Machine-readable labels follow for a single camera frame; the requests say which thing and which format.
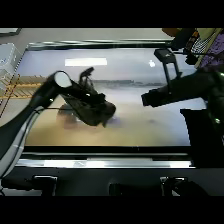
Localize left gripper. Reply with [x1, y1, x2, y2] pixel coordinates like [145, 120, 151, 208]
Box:
[70, 95, 117, 128]

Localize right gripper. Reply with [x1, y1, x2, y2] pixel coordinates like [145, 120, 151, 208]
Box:
[140, 88, 162, 108]

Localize black garment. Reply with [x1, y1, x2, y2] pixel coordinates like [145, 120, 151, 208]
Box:
[180, 107, 224, 168]

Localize silver frame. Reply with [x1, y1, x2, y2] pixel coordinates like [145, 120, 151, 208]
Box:
[0, 151, 224, 197]

